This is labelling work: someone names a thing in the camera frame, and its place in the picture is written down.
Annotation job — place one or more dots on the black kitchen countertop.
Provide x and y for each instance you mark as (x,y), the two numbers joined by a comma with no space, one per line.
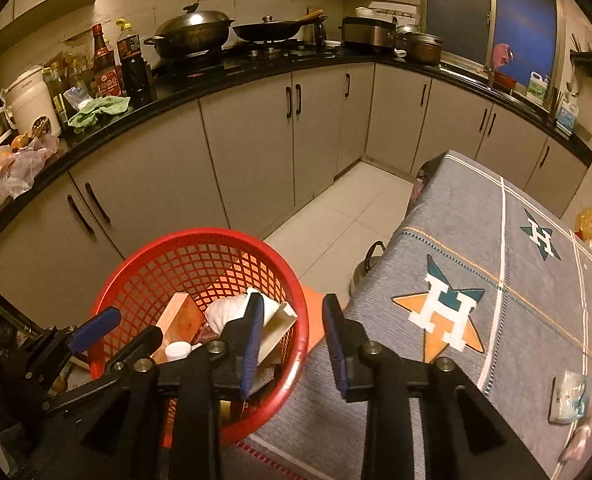
(201,89)

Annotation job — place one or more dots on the yellow plastic bag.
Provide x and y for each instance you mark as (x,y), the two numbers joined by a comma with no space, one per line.
(588,222)

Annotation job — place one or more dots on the red label sauce bottle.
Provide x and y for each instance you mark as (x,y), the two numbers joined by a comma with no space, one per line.
(105,67)

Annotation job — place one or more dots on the crumpled wrapper on table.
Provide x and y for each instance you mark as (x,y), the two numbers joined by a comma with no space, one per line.
(568,397)

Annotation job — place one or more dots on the kitchen window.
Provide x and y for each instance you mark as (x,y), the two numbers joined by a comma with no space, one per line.
(525,15)

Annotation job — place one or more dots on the grey star printed tablecloth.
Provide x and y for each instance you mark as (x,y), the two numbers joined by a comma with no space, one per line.
(500,300)

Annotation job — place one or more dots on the red plastic mesh basket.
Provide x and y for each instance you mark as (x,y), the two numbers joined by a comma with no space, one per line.
(186,265)

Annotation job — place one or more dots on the cluster of seasoning bottles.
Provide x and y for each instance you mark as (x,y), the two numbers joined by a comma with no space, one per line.
(68,82)

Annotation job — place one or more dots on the green dish cloth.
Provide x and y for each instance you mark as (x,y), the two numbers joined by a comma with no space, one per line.
(98,112)

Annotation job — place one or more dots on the steel kettle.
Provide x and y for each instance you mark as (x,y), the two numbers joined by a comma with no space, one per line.
(368,272)

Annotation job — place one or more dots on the orange sheet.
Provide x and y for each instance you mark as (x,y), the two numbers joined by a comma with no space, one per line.
(318,315)

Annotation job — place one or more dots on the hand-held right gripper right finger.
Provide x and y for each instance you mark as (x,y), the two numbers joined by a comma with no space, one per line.
(333,345)

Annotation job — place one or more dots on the grey kitchen base cabinets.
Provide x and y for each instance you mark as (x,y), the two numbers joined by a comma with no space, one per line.
(256,150)

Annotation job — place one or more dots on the wok with metal lid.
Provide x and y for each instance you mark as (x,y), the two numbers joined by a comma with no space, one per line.
(191,30)

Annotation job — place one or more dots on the crumpled clear plastic bags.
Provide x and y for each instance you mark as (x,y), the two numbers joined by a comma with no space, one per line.
(16,165)

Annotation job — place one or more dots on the red basin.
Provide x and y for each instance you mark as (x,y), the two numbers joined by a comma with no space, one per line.
(504,82)

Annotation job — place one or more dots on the blue white container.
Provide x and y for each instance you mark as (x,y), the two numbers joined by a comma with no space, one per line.
(566,117)

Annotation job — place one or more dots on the white detergent jug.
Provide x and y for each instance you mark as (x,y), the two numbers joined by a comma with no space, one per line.
(538,87)

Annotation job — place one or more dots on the white medicine box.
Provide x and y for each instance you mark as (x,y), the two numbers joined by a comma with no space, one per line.
(278,320)

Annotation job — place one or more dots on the steel rice cooker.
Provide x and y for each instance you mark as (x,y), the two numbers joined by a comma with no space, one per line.
(368,34)

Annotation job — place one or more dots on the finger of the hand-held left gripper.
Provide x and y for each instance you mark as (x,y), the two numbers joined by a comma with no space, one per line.
(136,347)
(96,327)

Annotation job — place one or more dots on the pink hanging cloth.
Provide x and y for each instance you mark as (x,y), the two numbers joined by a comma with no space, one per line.
(502,56)

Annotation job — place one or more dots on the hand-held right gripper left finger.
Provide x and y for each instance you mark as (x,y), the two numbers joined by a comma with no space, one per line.
(253,340)

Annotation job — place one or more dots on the gas stove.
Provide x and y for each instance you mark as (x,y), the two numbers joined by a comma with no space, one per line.
(256,55)

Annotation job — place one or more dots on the dark soy sauce bottle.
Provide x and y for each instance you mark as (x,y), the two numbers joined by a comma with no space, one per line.
(135,70)

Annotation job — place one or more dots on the white electric cooker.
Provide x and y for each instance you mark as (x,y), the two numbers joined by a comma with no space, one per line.
(31,102)

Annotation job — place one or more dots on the brown cooking pot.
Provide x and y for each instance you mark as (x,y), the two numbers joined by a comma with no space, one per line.
(423,47)

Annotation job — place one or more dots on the black frying pan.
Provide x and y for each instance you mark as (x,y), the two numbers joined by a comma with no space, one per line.
(271,30)

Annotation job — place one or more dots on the red snack wrapper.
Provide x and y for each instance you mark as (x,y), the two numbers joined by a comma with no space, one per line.
(207,335)

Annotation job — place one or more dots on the small white bottle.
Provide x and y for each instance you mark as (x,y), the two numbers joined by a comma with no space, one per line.
(178,351)

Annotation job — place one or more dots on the orange cardboard box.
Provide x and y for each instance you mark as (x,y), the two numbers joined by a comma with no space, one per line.
(181,320)

